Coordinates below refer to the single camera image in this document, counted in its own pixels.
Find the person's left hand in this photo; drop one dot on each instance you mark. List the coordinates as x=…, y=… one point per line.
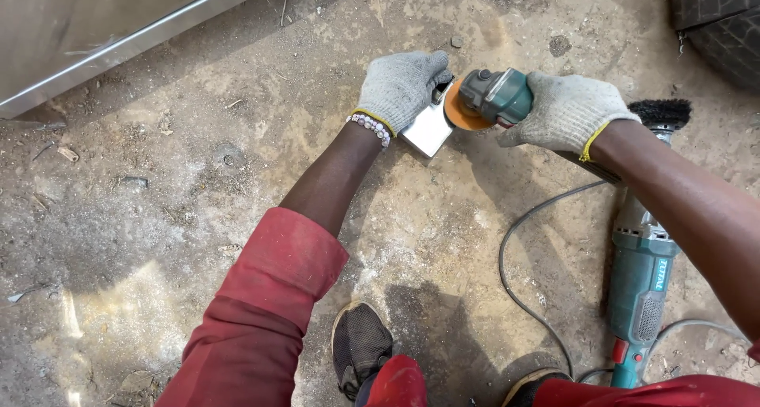
x=398, y=89

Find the person's right hand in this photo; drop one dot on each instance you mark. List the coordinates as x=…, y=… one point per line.
x=570, y=113

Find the person's left fingers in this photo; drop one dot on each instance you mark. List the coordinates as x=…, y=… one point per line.
x=432, y=67

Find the shiny metal plate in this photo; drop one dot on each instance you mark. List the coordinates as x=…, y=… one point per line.
x=424, y=131

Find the small teal angle grinder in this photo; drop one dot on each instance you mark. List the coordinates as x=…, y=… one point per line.
x=499, y=95

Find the small grey stone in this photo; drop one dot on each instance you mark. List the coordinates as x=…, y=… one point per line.
x=456, y=42

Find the person's black mesh shoe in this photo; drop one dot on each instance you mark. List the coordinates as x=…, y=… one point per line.
x=528, y=386
x=359, y=344

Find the large teal grinder with brush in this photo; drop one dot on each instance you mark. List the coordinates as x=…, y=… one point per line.
x=641, y=270

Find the black rubber tyre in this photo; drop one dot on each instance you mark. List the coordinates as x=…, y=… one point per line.
x=724, y=33

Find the person's red left sleeve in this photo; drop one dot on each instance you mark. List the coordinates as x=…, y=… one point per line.
x=267, y=312

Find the stainless steel sheet structure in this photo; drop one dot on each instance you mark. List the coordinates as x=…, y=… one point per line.
x=77, y=27

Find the person's red trousers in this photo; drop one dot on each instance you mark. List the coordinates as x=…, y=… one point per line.
x=641, y=393

